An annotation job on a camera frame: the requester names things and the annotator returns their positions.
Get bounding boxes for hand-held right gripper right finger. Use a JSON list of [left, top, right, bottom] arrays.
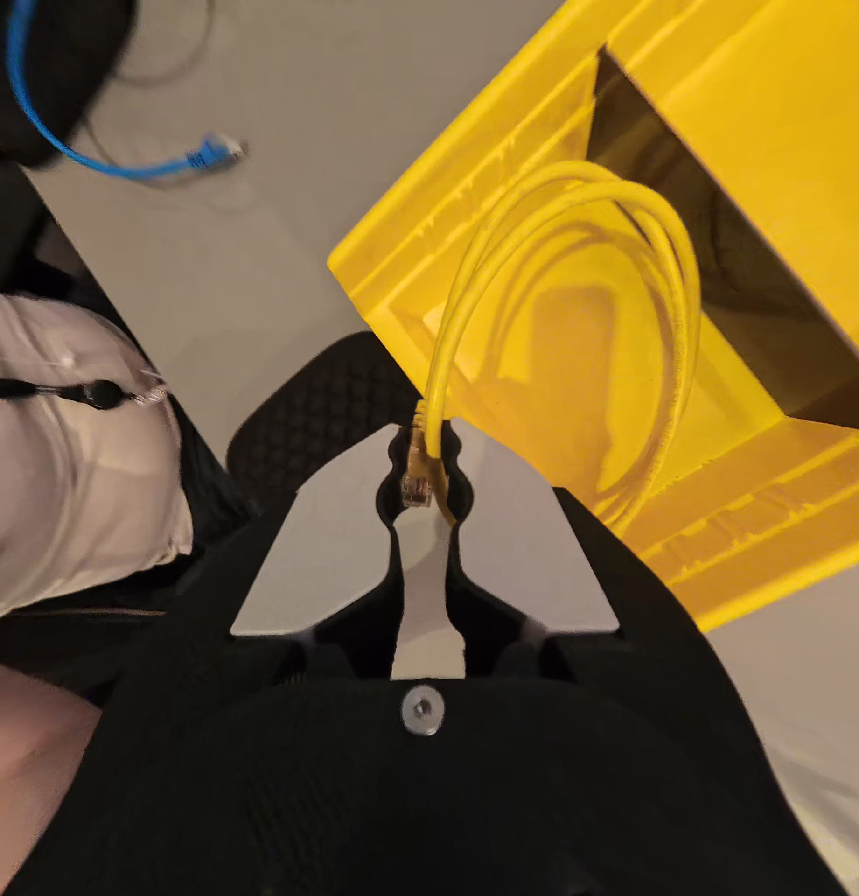
[[443, 418, 621, 636]]

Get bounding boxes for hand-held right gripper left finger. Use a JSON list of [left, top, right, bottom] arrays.
[[230, 423, 407, 639]]

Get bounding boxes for yellow ethernet cable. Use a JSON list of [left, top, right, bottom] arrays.
[[400, 160, 703, 540]]

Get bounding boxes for blue ethernet cable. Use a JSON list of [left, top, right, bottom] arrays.
[[6, 0, 248, 182]]

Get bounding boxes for yellow plastic bin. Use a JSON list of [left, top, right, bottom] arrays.
[[326, 0, 859, 634]]

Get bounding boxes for person's right forearm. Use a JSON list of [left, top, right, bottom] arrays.
[[0, 658, 103, 896]]

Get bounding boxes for black lanyard cord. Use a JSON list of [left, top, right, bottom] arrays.
[[0, 374, 170, 412]]

